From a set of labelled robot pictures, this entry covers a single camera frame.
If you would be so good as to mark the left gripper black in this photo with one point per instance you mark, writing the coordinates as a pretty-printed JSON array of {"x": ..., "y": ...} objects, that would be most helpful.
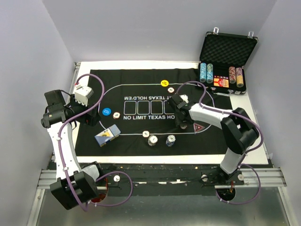
[{"x": 92, "y": 119}]

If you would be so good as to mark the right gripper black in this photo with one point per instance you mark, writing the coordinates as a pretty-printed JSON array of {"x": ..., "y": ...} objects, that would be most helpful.
[{"x": 178, "y": 122}]

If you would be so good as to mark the blue yellow card box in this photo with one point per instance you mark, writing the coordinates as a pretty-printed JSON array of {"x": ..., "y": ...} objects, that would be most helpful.
[{"x": 107, "y": 135}]

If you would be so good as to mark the red white chip top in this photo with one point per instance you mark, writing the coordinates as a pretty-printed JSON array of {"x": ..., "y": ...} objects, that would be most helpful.
[{"x": 170, "y": 90}]

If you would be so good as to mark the grey white chip bottom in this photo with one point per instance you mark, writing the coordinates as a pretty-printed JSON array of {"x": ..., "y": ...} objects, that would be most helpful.
[{"x": 146, "y": 134}]

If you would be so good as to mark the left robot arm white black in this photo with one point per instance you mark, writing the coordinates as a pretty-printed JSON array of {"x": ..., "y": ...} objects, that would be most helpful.
[{"x": 74, "y": 185}]

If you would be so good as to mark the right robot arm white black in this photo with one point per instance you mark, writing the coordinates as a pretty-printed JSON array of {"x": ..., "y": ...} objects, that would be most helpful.
[{"x": 239, "y": 131}]

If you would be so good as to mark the blue blind button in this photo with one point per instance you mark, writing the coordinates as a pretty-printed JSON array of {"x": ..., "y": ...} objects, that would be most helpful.
[{"x": 106, "y": 111}]

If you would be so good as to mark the red triangle mat logo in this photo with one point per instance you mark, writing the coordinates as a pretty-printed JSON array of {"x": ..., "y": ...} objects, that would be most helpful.
[{"x": 197, "y": 128}]

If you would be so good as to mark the blue white chip stack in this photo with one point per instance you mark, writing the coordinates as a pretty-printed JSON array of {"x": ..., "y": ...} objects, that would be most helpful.
[{"x": 170, "y": 140}]

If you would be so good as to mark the yellow dealer button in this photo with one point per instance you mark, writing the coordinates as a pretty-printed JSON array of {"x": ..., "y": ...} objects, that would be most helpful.
[{"x": 164, "y": 83}]

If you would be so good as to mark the grey white chip stack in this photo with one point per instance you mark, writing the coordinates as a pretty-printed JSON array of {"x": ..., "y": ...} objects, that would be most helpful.
[{"x": 152, "y": 140}]

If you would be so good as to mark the black poker felt mat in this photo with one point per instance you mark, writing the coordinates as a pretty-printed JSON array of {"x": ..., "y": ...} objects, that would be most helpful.
[{"x": 142, "y": 103}]

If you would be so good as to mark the red card deck in case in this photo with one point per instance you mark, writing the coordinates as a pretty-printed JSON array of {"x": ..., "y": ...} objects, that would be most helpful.
[{"x": 221, "y": 81}]

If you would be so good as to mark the teal chip row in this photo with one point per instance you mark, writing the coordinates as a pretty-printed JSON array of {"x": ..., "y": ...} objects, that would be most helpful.
[{"x": 209, "y": 73}]

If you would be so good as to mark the light blue chip row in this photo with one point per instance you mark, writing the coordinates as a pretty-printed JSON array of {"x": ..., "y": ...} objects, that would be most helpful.
[{"x": 202, "y": 72}]

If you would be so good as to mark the red chip row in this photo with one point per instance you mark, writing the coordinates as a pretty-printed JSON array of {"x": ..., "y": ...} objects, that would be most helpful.
[{"x": 232, "y": 74}]

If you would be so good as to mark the purple yellow chip row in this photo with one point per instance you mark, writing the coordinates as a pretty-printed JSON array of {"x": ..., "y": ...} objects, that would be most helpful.
[{"x": 239, "y": 77}]

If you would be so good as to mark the black aluminium chip case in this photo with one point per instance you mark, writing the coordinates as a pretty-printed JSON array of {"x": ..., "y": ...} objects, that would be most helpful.
[{"x": 224, "y": 50}]

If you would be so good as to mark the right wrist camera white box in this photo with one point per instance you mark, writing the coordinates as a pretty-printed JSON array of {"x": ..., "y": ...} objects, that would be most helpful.
[{"x": 184, "y": 98}]

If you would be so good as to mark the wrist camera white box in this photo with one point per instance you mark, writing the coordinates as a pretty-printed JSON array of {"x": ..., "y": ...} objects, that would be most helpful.
[
  {"x": 82, "y": 94},
  {"x": 184, "y": 98}
]

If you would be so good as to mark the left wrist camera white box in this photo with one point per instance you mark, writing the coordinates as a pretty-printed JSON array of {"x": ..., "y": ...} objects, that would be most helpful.
[{"x": 82, "y": 94}]

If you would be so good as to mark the aluminium mounting rail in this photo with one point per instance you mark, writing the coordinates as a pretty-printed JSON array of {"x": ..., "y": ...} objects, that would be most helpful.
[{"x": 269, "y": 177}]

